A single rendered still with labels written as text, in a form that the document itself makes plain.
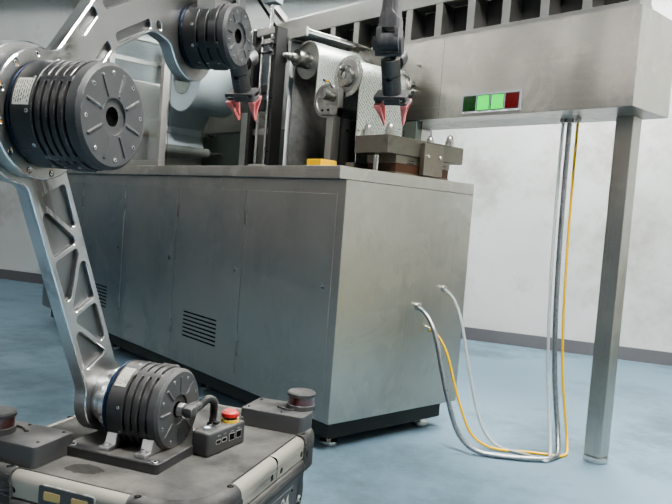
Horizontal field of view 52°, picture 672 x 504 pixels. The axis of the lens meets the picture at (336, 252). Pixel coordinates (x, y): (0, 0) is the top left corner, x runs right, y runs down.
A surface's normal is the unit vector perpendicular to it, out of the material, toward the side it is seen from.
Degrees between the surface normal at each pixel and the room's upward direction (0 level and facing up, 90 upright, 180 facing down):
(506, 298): 90
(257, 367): 90
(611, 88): 90
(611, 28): 90
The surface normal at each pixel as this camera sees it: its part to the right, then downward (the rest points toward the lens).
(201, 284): -0.74, -0.02
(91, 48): 0.94, 0.09
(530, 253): -0.33, 0.03
